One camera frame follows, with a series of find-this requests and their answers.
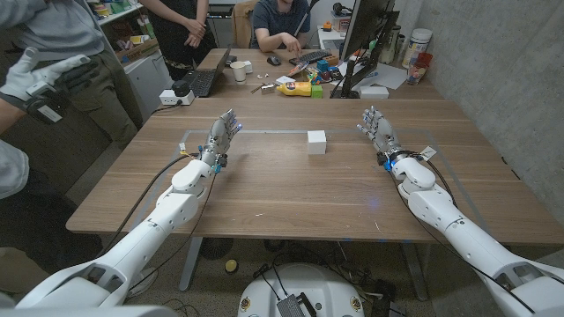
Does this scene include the white canister with blue label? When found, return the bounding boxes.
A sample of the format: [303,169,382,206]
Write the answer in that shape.
[401,27,434,70]

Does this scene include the black floor fan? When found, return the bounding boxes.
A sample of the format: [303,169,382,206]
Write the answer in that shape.
[198,237,234,261]

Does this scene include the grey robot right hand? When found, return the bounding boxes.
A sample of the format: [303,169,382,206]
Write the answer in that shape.
[356,105,404,163]

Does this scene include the white power strip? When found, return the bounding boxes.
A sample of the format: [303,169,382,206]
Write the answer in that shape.
[159,89,196,107]

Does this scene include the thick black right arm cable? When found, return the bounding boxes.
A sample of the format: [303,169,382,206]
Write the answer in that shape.
[425,158,458,209]

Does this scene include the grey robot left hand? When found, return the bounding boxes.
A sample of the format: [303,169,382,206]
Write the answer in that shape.
[200,108,243,167]

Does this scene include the grey table leg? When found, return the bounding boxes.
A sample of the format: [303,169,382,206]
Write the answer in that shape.
[179,236,204,292]
[399,242,429,302]

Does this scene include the white paper cup mug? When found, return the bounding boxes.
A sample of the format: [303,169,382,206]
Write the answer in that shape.
[229,60,248,85]

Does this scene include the white cabinet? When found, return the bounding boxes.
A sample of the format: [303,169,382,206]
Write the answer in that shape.
[122,50,174,122]

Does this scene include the black power adapter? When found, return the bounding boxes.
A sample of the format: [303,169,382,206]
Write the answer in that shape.
[171,79,191,98]

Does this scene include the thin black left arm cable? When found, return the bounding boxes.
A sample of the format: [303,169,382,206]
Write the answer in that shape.
[127,171,219,294]

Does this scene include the person in blue-grey t-shirt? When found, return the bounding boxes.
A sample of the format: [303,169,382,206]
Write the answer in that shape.
[249,0,312,54]

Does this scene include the person in black clothes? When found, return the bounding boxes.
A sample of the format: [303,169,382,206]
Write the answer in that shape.
[138,0,218,82]

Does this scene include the person in grey hoodie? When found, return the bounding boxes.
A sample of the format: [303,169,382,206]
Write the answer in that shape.
[0,0,145,151]

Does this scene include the white cube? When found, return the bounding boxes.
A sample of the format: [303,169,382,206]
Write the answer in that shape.
[307,129,328,156]

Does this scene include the flat white box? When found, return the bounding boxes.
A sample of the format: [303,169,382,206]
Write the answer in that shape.
[359,85,390,100]

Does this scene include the black headphones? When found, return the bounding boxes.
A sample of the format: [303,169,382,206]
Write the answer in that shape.
[331,2,357,17]

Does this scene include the white shelf with goods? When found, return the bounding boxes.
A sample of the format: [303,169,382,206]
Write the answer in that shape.
[85,0,162,65]

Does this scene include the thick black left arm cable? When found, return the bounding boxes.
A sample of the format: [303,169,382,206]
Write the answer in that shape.
[94,153,199,259]

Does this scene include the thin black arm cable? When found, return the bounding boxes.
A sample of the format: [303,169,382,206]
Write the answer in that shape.
[127,171,219,294]
[390,173,537,314]

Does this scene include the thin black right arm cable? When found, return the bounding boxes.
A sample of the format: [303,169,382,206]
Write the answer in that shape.
[390,173,537,314]

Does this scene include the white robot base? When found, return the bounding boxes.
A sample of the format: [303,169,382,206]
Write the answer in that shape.
[237,262,366,317]

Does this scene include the black laptop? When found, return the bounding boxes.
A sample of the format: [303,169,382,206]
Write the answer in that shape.
[181,43,233,99]

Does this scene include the black computer monitor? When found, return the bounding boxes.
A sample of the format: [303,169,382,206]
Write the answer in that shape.
[330,11,401,100]

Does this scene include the white paper sheet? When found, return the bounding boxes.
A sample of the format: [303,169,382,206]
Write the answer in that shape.
[337,61,409,92]

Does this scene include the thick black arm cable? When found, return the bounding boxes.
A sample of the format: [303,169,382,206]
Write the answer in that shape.
[425,158,458,209]
[94,153,199,259]

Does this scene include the yellow mustard bottle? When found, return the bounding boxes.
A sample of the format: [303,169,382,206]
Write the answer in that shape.
[276,81,313,98]

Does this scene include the white motion capture glove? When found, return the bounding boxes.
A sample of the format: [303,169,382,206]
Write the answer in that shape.
[0,46,100,125]

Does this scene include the black keyboard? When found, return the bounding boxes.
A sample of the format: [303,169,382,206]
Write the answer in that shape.
[288,48,332,66]

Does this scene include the operator person in grey shirt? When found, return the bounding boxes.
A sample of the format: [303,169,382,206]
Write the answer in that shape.
[0,94,105,276]

